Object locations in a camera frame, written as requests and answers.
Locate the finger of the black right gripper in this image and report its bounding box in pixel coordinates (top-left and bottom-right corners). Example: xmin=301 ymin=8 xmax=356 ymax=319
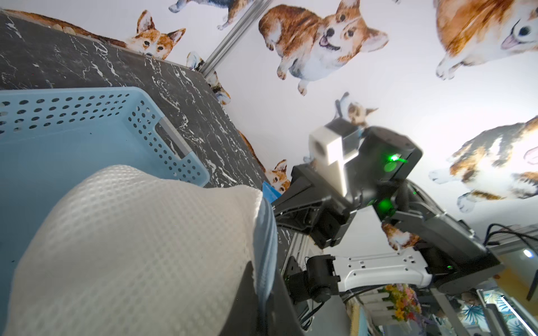
xmin=275 ymin=207 xmax=320 ymax=231
xmin=272 ymin=176 xmax=319 ymax=214

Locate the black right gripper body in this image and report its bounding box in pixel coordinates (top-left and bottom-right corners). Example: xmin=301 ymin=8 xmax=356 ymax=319
xmin=291 ymin=164 xmax=357 ymax=249

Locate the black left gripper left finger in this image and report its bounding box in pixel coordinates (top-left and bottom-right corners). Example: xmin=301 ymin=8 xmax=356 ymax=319
xmin=219 ymin=262 xmax=258 ymax=336

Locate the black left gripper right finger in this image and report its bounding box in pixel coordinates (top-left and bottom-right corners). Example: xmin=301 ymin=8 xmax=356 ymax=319
xmin=266 ymin=270 xmax=304 ymax=336

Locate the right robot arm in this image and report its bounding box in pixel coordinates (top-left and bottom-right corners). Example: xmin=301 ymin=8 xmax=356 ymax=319
xmin=273 ymin=120 xmax=503 ymax=303

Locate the blue flat tool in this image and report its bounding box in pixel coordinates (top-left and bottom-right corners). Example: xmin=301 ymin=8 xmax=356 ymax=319
xmin=262 ymin=181 xmax=282 ymax=203

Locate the colourful flower bunch outside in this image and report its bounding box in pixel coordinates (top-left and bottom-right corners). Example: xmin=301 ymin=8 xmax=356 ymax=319
xmin=382 ymin=284 xmax=422 ymax=322

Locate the light blue perforated plastic basket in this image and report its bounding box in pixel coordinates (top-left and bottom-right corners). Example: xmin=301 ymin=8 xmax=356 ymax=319
xmin=1 ymin=88 xmax=210 ymax=319

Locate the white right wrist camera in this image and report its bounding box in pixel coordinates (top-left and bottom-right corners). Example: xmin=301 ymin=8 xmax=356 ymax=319
xmin=308 ymin=118 xmax=362 ymax=196

